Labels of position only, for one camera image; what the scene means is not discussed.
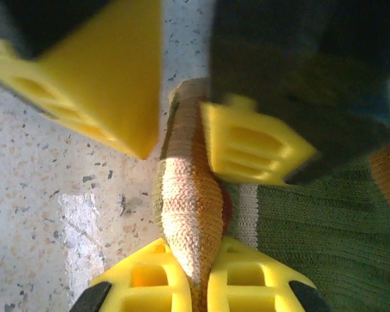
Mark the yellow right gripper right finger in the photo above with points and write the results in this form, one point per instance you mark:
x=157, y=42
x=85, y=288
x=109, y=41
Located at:
x=247, y=286

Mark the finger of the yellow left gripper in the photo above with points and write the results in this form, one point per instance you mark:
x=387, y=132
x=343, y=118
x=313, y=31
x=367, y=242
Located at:
x=263, y=146
x=117, y=81

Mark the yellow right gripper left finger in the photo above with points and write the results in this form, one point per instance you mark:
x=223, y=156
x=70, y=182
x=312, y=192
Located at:
x=149, y=286

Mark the olive sock with orange toe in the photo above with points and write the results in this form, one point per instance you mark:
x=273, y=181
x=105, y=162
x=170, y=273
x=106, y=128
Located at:
x=312, y=227

